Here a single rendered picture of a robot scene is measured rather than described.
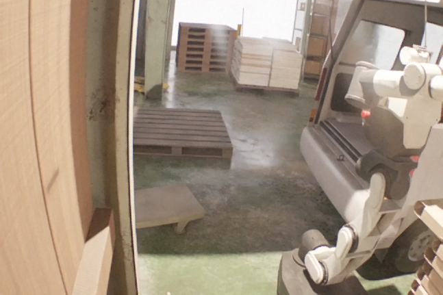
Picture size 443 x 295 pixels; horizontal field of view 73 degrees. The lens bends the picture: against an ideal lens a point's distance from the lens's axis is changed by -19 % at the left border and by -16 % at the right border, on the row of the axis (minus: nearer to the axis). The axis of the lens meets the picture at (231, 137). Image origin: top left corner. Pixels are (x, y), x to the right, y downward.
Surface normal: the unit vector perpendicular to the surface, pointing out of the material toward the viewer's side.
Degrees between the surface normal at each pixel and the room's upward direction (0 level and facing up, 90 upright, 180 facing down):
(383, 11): 95
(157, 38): 90
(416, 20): 95
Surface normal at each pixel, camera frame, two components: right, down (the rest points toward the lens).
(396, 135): -0.54, 0.31
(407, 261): 0.18, 0.36
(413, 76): -0.92, 0.09
